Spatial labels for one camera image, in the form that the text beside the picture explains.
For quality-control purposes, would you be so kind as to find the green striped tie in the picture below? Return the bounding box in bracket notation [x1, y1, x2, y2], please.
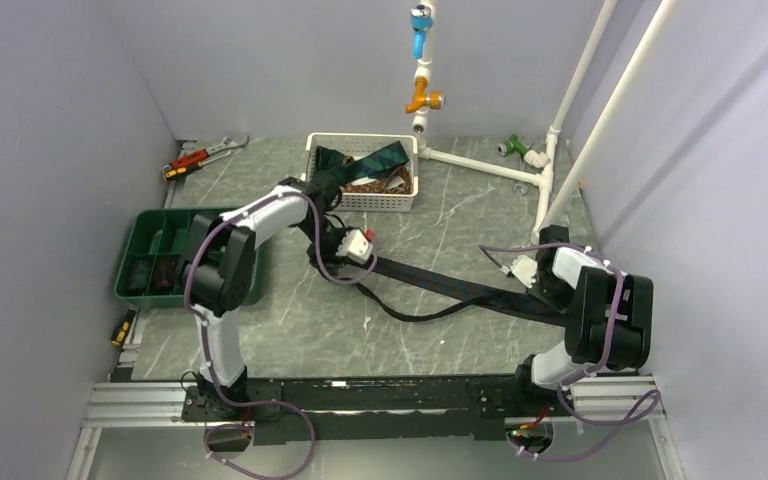
[314, 141, 409, 186]

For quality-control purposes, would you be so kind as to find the aluminium rail frame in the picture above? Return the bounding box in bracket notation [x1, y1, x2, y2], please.
[65, 139, 689, 480]

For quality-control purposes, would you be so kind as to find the orange valve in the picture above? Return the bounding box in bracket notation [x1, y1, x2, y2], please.
[405, 76, 445, 114]

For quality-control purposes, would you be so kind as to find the white pvc pipe frame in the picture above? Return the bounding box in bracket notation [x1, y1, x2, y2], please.
[411, 0, 680, 246]

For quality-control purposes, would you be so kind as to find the yellow black screwdriver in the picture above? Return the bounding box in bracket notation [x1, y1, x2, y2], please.
[110, 308, 138, 347]

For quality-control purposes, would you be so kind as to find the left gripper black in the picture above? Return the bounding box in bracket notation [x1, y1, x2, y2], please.
[298, 216, 363, 277]

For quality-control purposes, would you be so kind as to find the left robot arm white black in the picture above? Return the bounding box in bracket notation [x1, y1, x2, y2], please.
[177, 176, 376, 420]

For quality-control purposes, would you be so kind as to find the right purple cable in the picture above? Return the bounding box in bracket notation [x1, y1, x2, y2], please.
[477, 242, 662, 463]

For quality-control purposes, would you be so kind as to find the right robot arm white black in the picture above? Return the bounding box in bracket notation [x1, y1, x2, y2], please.
[510, 225, 654, 415]

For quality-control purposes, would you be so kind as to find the brown patterned tie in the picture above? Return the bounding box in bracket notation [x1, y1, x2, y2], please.
[342, 166, 414, 195]

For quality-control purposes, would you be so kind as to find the dark rolled tie in tray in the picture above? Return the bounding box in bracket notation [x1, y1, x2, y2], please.
[124, 259, 152, 296]

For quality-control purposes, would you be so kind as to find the green valve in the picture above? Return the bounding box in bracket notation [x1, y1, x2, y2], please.
[497, 134, 531, 158]

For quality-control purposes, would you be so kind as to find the white plastic basket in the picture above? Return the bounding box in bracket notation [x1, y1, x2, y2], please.
[306, 133, 419, 213]

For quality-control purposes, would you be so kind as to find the navy brown striped tie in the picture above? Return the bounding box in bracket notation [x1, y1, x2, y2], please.
[355, 257, 567, 327]

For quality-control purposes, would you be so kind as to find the blue valve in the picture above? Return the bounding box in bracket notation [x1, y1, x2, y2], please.
[410, 4, 433, 60]

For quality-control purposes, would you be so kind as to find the red handled adjustable wrench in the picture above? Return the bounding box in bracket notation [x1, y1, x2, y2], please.
[161, 135, 250, 182]

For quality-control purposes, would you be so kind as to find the maroon rolled tie in tray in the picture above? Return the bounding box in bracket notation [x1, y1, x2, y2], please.
[149, 257, 178, 295]

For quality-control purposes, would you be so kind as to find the green compartment tray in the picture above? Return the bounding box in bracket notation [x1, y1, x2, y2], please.
[113, 208, 267, 311]

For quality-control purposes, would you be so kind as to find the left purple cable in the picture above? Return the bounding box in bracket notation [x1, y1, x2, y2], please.
[182, 190, 380, 480]

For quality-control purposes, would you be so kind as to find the purple cable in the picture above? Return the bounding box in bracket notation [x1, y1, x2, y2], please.
[182, 190, 380, 480]
[477, 242, 662, 463]

